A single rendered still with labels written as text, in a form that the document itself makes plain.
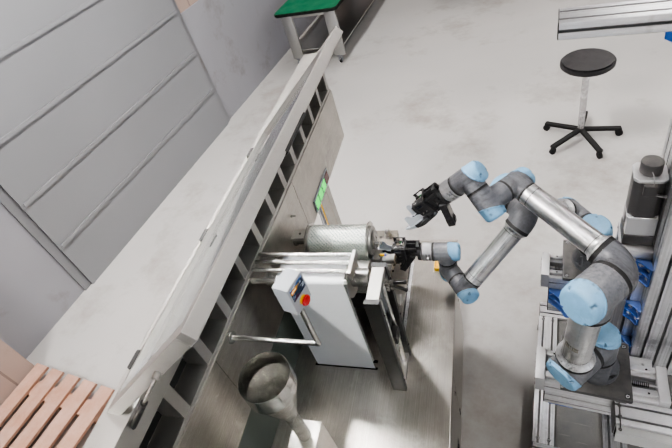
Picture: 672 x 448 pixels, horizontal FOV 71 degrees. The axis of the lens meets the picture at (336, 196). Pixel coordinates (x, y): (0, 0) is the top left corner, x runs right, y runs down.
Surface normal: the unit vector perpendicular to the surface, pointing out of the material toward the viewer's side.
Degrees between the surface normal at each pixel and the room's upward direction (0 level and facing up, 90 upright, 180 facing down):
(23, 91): 90
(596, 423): 0
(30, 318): 90
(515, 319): 0
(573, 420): 0
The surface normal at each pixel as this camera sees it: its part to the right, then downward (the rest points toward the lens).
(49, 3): 0.91, 0.05
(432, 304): -0.25, -0.73
